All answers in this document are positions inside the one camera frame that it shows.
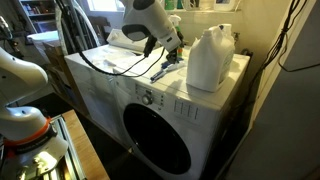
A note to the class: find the large white detergent jug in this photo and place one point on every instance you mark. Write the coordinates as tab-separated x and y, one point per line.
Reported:
210	58

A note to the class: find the blue white scrub brush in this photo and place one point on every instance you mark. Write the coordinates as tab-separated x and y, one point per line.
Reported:
167	67

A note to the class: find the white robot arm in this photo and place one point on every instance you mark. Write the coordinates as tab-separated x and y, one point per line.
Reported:
32	146

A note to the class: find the cluttered storage shelf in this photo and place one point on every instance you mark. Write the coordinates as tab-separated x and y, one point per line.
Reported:
40	14

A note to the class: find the white top-load dryer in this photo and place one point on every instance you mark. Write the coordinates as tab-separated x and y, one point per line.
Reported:
96	88

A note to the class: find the white front-load washing machine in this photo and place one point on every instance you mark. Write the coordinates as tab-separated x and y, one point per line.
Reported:
171	126

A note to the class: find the wall shelf with items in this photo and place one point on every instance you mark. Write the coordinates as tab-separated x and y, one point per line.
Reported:
201	5

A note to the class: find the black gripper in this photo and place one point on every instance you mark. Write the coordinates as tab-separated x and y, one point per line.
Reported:
174	56

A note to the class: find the green spray bottle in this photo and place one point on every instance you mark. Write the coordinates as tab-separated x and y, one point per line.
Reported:
175	19

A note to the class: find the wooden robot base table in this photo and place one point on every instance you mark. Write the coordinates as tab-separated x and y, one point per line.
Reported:
81	156

